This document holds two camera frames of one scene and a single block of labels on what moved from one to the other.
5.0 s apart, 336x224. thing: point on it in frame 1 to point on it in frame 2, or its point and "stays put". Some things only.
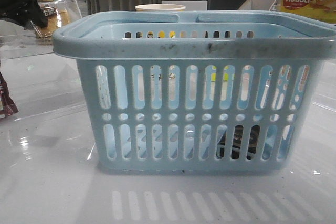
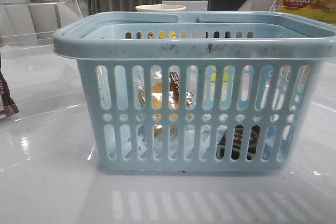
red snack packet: [8, 106] stays put
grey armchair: [264, 1] stays put
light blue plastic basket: [232, 92] stays put
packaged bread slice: [57, 18] to [156, 99]
